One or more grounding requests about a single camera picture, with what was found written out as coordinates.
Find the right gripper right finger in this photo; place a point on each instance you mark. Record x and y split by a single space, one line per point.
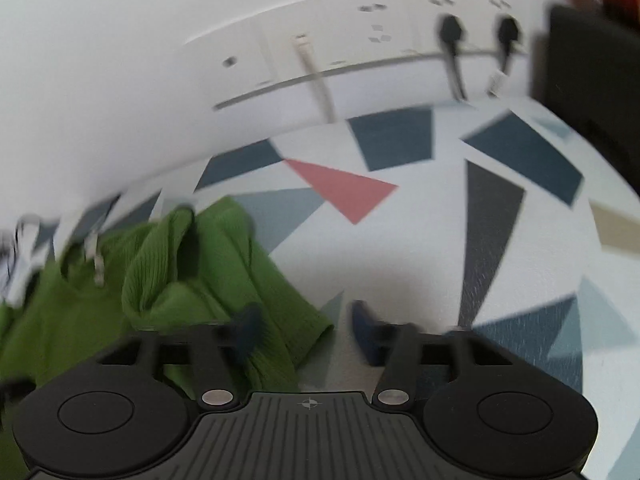
394 347

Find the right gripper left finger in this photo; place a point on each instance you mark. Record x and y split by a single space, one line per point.
223 353

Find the green ribbed knit top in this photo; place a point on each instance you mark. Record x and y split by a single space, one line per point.
104 355

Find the geometric pattern table cover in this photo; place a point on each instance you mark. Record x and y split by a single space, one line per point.
498 230

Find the black plug left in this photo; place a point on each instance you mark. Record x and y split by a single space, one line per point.
450 35

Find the black plug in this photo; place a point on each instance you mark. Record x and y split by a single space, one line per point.
508 35
450 35

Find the black plug right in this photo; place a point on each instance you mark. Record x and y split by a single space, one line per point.
508 35

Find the black cabinet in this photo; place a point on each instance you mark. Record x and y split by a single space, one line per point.
591 81

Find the white wall socket panel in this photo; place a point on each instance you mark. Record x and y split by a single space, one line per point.
298 39

